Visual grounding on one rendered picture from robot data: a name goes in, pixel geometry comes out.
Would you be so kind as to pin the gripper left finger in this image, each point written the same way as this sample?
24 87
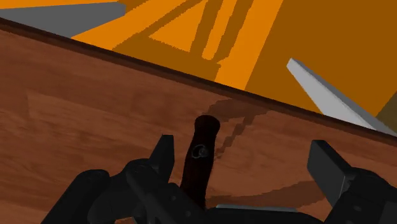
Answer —
145 189

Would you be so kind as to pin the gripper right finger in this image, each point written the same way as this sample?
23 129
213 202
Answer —
330 169

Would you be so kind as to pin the brown wooden table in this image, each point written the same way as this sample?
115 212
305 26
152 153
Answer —
93 118

